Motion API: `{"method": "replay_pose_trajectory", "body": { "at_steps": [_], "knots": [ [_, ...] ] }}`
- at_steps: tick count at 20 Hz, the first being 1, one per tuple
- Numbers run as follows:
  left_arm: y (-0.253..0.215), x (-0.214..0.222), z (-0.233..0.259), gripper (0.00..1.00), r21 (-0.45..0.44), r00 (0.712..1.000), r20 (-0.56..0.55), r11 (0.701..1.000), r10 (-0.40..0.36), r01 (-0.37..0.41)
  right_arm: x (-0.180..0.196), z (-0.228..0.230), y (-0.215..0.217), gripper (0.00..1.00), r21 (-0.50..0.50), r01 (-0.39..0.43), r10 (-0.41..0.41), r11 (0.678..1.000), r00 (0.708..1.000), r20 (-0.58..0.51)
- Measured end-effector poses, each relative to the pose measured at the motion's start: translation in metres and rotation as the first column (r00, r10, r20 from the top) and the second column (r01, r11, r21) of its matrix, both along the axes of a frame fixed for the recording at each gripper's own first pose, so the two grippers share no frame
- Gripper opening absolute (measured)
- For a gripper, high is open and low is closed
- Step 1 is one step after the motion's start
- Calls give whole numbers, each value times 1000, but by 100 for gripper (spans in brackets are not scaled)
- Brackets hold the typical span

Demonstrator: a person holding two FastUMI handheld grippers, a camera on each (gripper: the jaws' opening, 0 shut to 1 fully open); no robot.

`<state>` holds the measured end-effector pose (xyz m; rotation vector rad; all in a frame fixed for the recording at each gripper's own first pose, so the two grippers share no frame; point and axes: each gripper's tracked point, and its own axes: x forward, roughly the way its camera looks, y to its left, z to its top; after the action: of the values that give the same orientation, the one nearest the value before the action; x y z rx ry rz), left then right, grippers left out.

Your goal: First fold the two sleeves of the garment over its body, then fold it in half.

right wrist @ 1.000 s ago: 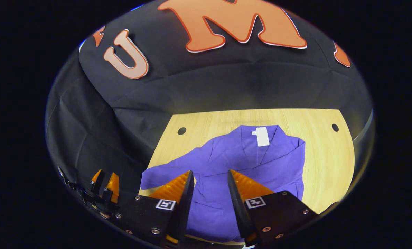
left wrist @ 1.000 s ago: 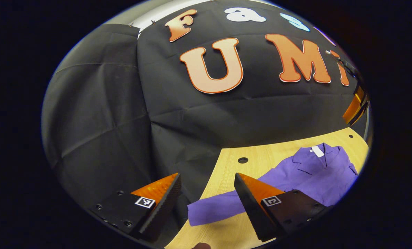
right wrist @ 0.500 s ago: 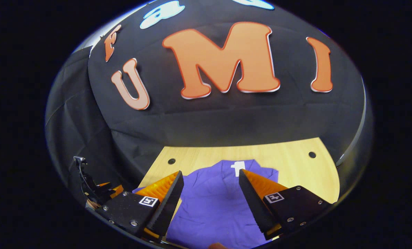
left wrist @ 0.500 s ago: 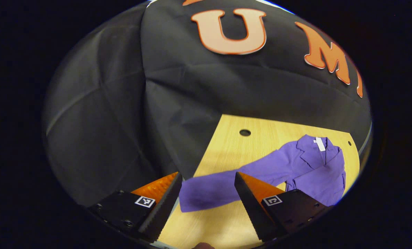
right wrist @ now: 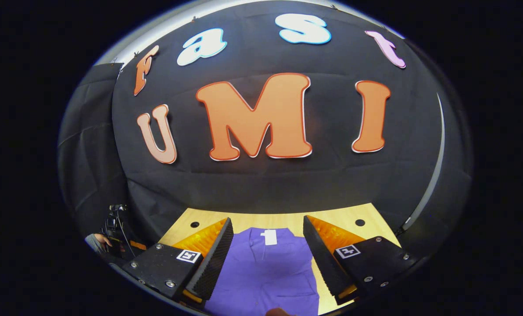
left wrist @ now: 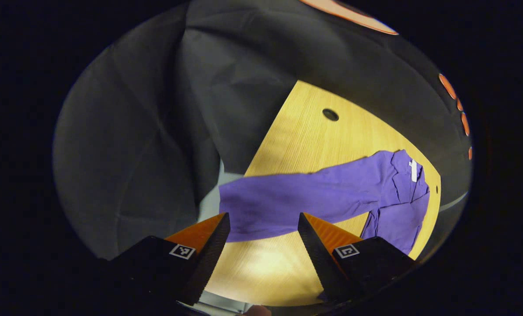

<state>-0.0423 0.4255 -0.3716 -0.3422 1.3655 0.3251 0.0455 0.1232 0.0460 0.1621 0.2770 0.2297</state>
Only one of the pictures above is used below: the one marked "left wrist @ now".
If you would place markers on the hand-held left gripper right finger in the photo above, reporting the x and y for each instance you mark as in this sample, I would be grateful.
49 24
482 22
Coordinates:
320 263

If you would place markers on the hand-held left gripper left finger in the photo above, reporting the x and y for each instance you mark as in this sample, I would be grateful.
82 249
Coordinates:
206 263

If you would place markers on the purple knit garment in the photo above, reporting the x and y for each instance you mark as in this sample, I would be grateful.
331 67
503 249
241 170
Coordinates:
296 197

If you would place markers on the black backdrop cloth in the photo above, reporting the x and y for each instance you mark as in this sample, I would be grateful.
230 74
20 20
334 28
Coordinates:
134 131

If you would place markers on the white post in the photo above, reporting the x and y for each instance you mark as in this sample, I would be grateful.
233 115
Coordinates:
454 202

